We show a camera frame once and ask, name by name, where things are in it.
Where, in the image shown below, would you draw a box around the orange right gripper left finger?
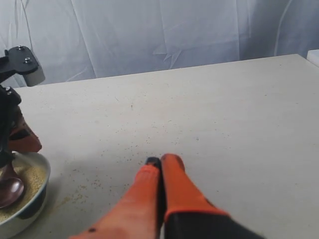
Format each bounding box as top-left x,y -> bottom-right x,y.
70,157 -> 161,239

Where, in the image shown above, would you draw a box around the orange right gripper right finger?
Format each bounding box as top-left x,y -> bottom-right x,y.
160,153 -> 265,239

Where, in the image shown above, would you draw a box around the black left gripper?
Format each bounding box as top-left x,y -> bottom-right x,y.
0,86 -> 41,167

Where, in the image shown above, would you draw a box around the dark red wooden spoon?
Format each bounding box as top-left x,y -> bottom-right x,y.
0,162 -> 24,209

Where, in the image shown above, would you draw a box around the yellow millet grains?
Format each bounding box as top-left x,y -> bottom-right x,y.
0,162 -> 47,222

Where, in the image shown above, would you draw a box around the white ceramic bowl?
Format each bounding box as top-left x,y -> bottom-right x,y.
0,152 -> 51,239

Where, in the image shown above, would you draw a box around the white backdrop cloth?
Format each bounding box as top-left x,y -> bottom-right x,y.
0,0 -> 319,84

